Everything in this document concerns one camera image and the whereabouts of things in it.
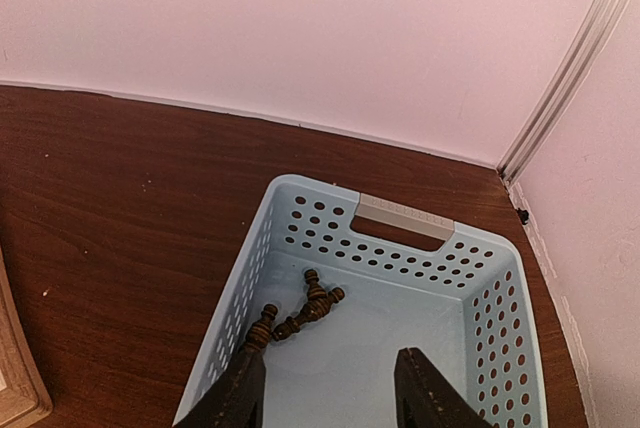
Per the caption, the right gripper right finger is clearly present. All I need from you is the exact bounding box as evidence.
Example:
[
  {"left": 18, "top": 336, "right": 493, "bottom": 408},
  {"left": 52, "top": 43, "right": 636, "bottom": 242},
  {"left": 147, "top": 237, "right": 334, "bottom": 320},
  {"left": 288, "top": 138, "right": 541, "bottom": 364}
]
[{"left": 394, "top": 348, "right": 488, "bottom": 428}]

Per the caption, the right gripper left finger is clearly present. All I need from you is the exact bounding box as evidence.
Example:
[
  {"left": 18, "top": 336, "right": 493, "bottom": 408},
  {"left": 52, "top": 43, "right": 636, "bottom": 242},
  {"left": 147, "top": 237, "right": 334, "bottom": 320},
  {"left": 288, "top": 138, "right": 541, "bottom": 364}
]
[{"left": 174, "top": 350, "right": 265, "bottom": 428}]

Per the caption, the light blue plastic basket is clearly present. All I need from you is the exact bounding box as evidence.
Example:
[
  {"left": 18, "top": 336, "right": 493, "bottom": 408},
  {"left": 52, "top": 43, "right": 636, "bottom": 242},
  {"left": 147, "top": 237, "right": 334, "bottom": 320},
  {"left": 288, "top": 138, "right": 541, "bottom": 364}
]
[{"left": 176, "top": 175, "right": 548, "bottom": 427}]

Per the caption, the wooden chess board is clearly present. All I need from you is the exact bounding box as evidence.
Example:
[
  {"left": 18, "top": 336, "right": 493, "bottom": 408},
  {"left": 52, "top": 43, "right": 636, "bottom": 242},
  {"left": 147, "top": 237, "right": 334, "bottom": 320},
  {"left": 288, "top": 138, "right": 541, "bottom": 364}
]
[{"left": 1, "top": 257, "right": 54, "bottom": 427}]

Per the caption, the pile of dark chess pieces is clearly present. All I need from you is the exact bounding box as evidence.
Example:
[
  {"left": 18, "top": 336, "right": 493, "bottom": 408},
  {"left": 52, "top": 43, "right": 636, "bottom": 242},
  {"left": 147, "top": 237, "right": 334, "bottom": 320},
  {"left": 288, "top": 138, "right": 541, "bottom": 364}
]
[{"left": 239, "top": 269, "right": 346, "bottom": 353}]

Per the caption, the right aluminium frame post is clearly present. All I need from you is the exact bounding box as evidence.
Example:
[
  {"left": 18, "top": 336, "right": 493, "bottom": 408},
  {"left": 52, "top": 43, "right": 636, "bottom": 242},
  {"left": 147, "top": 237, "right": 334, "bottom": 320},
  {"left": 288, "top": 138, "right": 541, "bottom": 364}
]
[{"left": 497, "top": 0, "right": 631, "bottom": 187}]

